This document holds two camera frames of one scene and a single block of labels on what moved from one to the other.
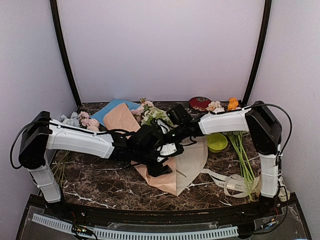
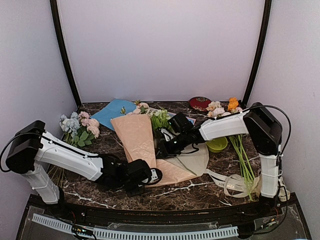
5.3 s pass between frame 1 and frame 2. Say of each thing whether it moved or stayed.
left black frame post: stayed
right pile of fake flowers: stayed
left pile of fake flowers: stayed
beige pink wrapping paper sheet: moved
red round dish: stayed
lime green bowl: stayed
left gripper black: moved
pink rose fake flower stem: moved
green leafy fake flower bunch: moved
